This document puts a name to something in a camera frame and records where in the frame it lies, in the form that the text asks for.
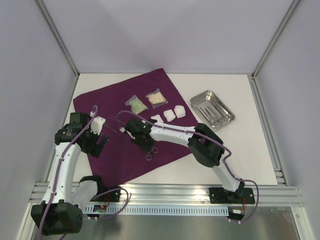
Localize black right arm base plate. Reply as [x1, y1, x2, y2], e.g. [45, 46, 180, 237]
[208, 187, 256, 204]

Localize white gauze pad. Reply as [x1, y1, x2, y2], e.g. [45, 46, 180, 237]
[150, 114, 164, 123]
[163, 109, 176, 122]
[174, 105, 186, 119]

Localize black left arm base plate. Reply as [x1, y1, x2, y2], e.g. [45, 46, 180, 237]
[91, 187, 121, 203]

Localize instruments in tray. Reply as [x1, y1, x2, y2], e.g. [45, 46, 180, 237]
[196, 100, 231, 130]

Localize slotted cable duct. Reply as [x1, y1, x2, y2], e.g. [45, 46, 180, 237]
[83, 204, 229, 217]

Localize right aluminium frame post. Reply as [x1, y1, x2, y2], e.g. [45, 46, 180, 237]
[251, 0, 302, 80]

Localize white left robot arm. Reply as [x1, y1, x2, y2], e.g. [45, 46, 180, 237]
[30, 106, 108, 239]

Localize left aluminium frame post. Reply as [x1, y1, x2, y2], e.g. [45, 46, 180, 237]
[34, 0, 80, 79]

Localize aluminium front rail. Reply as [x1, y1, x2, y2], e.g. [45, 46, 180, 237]
[29, 182, 305, 208]

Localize purple cloth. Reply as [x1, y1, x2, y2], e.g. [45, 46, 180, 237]
[72, 68, 213, 189]

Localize beige gauze packet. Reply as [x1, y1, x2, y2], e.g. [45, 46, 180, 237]
[145, 88, 168, 109]

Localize steel instrument tray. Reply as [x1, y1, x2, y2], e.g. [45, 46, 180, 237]
[190, 90, 236, 132]

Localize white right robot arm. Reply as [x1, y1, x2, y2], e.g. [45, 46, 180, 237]
[123, 118, 245, 203]

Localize steel forceps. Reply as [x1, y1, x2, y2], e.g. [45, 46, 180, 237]
[145, 147, 159, 161]

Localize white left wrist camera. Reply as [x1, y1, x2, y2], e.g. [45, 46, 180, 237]
[89, 111, 106, 136]

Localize aluminium frame post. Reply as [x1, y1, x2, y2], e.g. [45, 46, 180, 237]
[34, 0, 80, 79]
[251, 0, 302, 80]

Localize green gauze packet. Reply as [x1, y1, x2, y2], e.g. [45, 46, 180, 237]
[125, 95, 148, 115]

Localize steel tweezers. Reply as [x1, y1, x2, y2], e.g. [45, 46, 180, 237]
[110, 116, 126, 126]
[103, 124, 117, 133]

